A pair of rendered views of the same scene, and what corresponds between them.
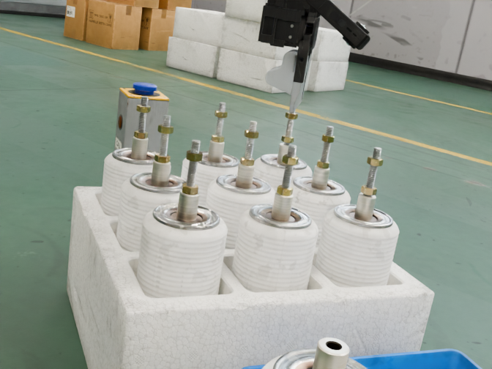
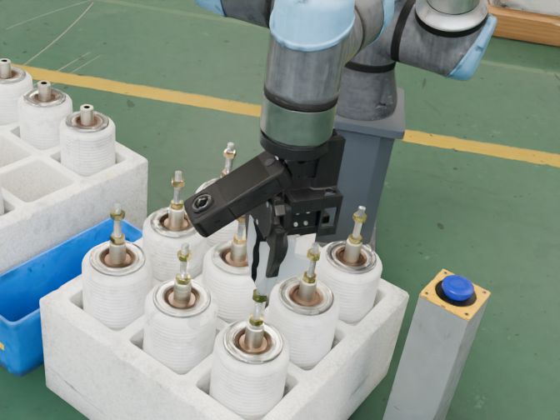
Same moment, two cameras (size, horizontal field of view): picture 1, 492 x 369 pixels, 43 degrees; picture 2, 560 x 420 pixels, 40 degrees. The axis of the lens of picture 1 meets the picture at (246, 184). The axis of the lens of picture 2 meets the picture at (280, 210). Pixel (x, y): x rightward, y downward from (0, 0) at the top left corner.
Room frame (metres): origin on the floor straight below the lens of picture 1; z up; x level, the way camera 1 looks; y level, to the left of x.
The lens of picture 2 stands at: (1.55, -0.43, 0.93)
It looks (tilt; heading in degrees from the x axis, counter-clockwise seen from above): 34 degrees down; 146
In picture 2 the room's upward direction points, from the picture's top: 8 degrees clockwise
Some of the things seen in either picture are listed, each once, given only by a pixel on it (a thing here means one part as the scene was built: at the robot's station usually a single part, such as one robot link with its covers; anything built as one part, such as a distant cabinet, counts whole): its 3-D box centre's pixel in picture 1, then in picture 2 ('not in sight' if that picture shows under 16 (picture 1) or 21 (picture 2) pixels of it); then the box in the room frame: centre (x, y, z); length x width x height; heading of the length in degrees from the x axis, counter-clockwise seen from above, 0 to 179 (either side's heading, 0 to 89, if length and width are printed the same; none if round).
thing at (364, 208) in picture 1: (364, 207); (117, 251); (0.76, -0.15, 0.26); 0.02 x 0.02 x 0.03
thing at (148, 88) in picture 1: (144, 89); (457, 289); (1.05, 0.19, 0.32); 0.04 x 0.04 x 0.02
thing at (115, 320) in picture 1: (227, 291); (228, 339); (0.82, 0.00, 0.09); 0.39 x 0.39 x 0.18; 25
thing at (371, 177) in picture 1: (371, 176); (117, 227); (0.76, -0.15, 0.30); 0.01 x 0.01 x 0.08
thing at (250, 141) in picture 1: (249, 148); (241, 228); (0.82, 0.00, 0.30); 0.01 x 0.01 x 0.08
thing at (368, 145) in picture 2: not in sight; (342, 168); (0.53, 0.39, 0.15); 0.19 x 0.19 x 0.30; 54
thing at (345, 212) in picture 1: (362, 217); (117, 258); (0.76, -0.15, 0.25); 0.08 x 0.08 x 0.01
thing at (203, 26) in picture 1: (218, 28); not in sight; (3.96, 0.31, 0.27); 0.39 x 0.39 x 0.18; 56
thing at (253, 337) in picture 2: (285, 154); (254, 334); (0.97, -0.05, 0.26); 0.02 x 0.02 x 0.03
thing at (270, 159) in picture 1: (283, 162); (252, 342); (0.97, -0.05, 0.25); 0.08 x 0.08 x 0.01
